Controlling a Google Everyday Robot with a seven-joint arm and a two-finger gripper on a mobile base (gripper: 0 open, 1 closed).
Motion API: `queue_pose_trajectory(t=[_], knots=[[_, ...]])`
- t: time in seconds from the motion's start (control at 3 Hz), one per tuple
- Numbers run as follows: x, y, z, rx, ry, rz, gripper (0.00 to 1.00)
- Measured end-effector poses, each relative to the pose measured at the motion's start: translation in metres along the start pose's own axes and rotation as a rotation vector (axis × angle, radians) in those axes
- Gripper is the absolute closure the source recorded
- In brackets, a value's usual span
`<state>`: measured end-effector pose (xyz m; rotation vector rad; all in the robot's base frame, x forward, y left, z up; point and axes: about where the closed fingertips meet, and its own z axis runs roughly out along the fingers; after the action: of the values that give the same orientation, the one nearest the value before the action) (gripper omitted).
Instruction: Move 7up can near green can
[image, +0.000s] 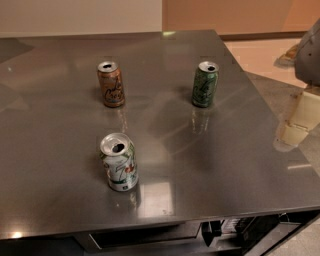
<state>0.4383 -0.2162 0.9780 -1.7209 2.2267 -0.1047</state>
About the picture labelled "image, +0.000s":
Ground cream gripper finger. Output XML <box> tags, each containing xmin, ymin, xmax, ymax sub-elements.
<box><xmin>280</xmin><ymin>87</ymin><xmax>320</xmax><ymax>146</ymax></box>

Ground grey drawer front under table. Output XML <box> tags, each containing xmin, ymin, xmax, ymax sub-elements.
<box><xmin>74</xmin><ymin>221</ymin><xmax>201</xmax><ymax>253</ymax></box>

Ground black equipment under table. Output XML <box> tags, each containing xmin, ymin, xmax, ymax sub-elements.
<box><xmin>201</xmin><ymin>211</ymin><xmax>319</xmax><ymax>256</ymax></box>

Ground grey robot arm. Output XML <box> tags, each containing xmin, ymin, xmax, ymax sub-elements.
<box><xmin>280</xmin><ymin>19</ymin><xmax>320</xmax><ymax>146</ymax></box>

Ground green LaCroix can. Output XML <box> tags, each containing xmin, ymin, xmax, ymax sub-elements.
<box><xmin>192</xmin><ymin>61</ymin><xmax>219</xmax><ymax>108</ymax></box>

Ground orange LaCroix can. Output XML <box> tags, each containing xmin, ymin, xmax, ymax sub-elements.
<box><xmin>97</xmin><ymin>61</ymin><xmax>125</xmax><ymax>108</ymax></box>

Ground white green 7up can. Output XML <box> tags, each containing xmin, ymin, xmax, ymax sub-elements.
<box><xmin>100</xmin><ymin>133</ymin><xmax>139</xmax><ymax>192</ymax></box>

